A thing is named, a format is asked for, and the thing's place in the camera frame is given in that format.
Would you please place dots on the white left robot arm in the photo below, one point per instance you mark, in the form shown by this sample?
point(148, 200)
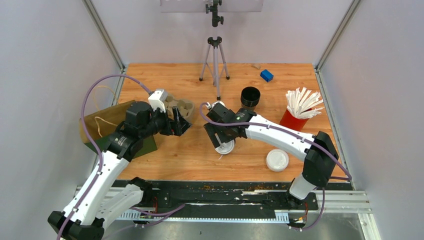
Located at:
point(87, 216)

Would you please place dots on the black paper cup stack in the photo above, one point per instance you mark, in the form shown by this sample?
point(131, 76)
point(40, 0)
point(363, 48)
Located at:
point(250, 97)

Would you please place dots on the white plastic lid stack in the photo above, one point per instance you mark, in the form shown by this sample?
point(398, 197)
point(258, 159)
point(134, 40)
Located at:
point(277, 160)

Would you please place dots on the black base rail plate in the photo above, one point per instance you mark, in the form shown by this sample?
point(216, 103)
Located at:
point(249, 201)

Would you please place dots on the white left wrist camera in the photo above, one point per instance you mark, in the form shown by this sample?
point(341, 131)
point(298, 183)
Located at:
point(156, 100)

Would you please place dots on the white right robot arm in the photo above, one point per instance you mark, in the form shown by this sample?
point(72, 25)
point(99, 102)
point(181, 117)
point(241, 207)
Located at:
point(317, 152)

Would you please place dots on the red straw holder cup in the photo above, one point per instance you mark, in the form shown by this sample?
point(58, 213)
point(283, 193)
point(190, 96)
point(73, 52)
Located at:
point(291, 122)

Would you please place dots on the brown coffee cup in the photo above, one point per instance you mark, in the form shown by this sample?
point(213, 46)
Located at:
point(224, 152)

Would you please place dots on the grey pulp cup carrier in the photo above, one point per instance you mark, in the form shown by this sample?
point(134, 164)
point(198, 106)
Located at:
point(185, 107)

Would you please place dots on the blue small block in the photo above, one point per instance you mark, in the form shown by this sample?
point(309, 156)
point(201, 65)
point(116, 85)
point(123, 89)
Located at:
point(266, 75)

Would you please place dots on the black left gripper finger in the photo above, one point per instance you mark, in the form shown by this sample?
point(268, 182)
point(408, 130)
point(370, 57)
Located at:
point(176, 113)
point(180, 126)

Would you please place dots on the green paper bag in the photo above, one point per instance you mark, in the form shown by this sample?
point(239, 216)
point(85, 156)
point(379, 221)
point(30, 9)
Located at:
point(103, 123)

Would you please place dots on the grey camera tripod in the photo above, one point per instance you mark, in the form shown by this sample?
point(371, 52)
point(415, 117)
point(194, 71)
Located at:
point(219, 64)

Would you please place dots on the small tan block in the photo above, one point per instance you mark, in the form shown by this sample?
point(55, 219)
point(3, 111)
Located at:
point(256, 66)

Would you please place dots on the white single cup lid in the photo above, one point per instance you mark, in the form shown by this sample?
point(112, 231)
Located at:
point(225, 146)

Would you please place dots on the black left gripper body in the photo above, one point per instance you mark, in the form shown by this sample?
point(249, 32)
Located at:
point(160, 123)

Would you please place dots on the white wrapped straws bundle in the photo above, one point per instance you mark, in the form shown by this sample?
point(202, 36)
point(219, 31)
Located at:
point(303, 103)

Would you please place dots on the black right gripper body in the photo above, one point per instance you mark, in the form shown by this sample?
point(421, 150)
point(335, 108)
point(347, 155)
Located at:
point(223, 136)

